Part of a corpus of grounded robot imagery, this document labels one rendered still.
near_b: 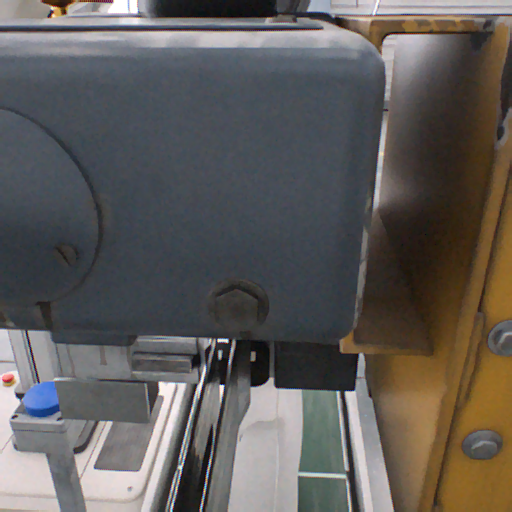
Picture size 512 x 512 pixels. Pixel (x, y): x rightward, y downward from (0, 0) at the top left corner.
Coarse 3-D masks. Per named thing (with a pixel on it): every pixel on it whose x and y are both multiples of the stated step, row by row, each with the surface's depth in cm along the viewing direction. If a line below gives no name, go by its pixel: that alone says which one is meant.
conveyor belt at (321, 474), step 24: (312, 408) 137; (336, 408) 137; (312, 432) 129; (336, 432) 129; (312, 456) 122; (336, 456) 122; (312, 480) 116; (336, 480) 116; (168, 504) 110; (312, 504) 110; (336, 504) 110
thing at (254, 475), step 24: (264, 384) 77; (264, 408) 73; (288, 408) 78; (240, 432) 67; (264, 432) 73; (288, 432) 75; (240, 456) 73; (264, 456) 73; (288, 456) 77; (240, 480) 74; (264, 480) 74; (288, 480) 79; (240, 504) 77; (264, 504) 76; (288, 504) 82
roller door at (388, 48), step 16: (336, 0) 694; (352, 0) 692; (368, 0) 691; (384, 0) 689; (400, 0) 688; (416, 0) 687; (432, 0) 685; (448, 0) 684; (464, 0) 683; (480, 0) 682; (496, 0) 680; (384, 48) 716
